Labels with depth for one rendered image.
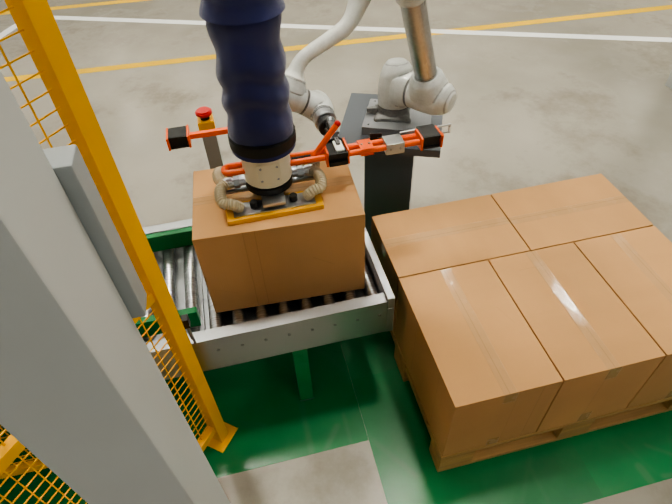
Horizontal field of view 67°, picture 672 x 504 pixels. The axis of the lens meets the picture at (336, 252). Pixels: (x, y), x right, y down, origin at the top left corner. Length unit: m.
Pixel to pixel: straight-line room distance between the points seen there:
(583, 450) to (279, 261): 1.49
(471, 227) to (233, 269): 1.10
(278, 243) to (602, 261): 1.36
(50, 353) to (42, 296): 0.10
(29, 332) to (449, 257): 1.80
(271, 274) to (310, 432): 0.78
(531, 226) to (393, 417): 1.05
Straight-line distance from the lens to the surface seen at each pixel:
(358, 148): 1.88
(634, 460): 2.55
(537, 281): 2.21
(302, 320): 1.92
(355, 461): 2.29
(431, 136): 1.90
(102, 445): 0.89
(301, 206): 1.79
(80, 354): 0.69
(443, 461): 2.21
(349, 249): 1.88
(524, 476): 2.36
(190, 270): 2.25
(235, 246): 1.80
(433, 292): 2.08
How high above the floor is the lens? 2.12
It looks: 45 degrees down
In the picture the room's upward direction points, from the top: 3 degrees counter-clockwise
